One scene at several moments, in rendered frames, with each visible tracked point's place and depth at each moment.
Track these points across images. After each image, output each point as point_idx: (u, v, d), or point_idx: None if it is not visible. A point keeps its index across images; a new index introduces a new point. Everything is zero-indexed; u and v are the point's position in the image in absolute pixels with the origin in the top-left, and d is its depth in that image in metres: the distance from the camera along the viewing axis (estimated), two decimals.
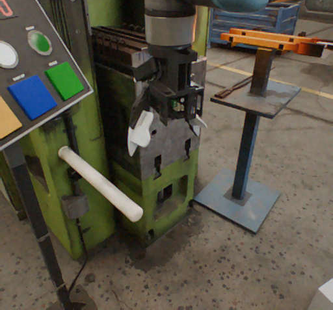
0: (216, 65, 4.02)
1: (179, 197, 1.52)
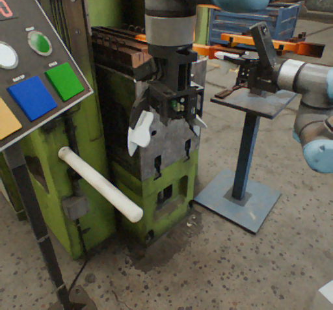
0: (216, 65, 4.02)
1: (179, 198, 1.52)
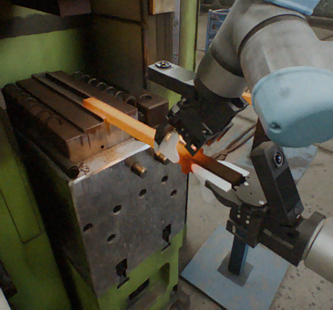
0: None
1: (159, 284, 1.18)
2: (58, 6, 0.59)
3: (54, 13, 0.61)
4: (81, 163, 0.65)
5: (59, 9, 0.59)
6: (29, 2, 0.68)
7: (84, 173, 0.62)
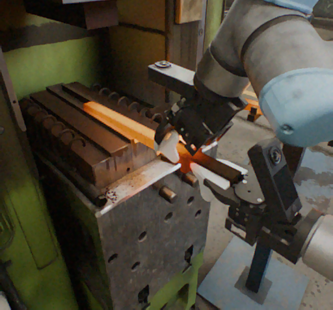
0: None
1: (177, 305, 1.13)
2: (85, 19, 0.53)
3: (79, 25, 0.55)
4: (107, 189, 0.59)
5: (86, 21, 0.53)
6: (49, 12, 0.63)
7: (112, 201, 0.56)
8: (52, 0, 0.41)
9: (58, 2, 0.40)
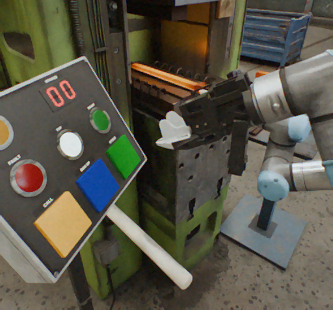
0: None
1: (206, 232, 1.49)
2: (171, 14, 0.89)
3: (165, 19, 0.92)
4: None
5: (172, 16, 0.89)
6: (140, 10, 0.99)
7: None
8: (166, 4, 0.78)
9: (171, 5, 0.76)
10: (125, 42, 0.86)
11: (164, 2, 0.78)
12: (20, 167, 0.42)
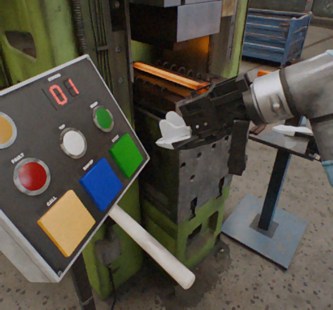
0: None
1: (207, 232, 1.48)
2: (173, 45, 0.94)
3: (167, 49, 0.96)
4: None
5: (173, 47, 0.94)
6: (143, 39, 1.04)
7: None
8: (168, 39, 0.82)
9: (173, 41, 0.81)
10: (127, 41, 0.85)
11: (166, 38, 0.83)
12: (23, 166, 0.42)
